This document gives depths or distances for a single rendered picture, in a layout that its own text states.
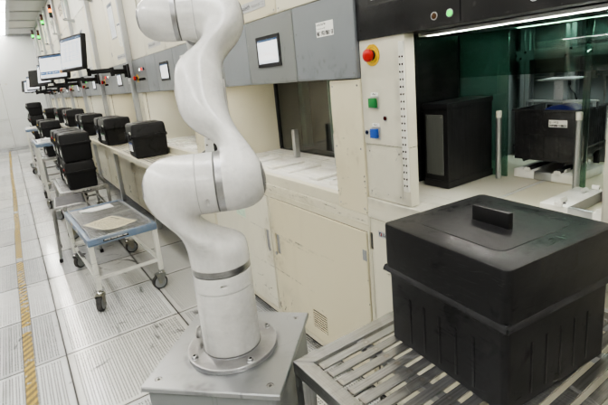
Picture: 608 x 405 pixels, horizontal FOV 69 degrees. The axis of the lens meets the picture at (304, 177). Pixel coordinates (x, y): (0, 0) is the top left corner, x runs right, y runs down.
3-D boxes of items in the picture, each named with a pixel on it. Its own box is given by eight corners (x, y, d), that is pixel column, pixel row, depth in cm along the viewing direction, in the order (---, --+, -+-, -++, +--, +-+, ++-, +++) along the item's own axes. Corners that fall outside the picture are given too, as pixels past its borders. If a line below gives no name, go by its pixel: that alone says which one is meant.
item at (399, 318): (481, 294, 106) (481, 227, 102) (604, 352, 82) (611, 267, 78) (391, 334, 93) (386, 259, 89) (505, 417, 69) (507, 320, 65)
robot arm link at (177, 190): (251, 274, 85) (235, 154, 80) (153, 289, 83) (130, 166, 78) (250, 250, 97) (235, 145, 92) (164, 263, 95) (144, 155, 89)
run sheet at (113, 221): (81, 225, 294) (80, 223, 294) (113, 215, 312) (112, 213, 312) (107, 232, 277) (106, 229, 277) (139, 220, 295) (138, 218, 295)
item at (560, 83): (509, 167, 164) (510, 81, 157) (538, 157, 175) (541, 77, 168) (580, 176, 144) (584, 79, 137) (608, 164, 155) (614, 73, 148)
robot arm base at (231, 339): (172, 372, 88) (156, 288, 83) (209, 320, 106) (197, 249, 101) (262, 377, 84) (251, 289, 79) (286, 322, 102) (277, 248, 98)
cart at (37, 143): (43, 198, 595) (29, 137, 576) (80, 190, 620) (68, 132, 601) (48, 210, 529) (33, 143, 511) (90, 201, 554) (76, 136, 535)
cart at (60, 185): (55, 220, 485) (45, 177, 474) (107, 208, 513) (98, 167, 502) (64, 241, 408) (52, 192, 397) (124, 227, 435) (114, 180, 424)
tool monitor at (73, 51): (63, 83, 371) (54, 39, 362) (126, 79, 397) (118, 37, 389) (70, 82, 337) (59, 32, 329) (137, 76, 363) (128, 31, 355)
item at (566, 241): (381, 268, 90) (377, 208, 87) (480, 233, 103) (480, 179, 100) (508, 336, 65) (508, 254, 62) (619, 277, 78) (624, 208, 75)
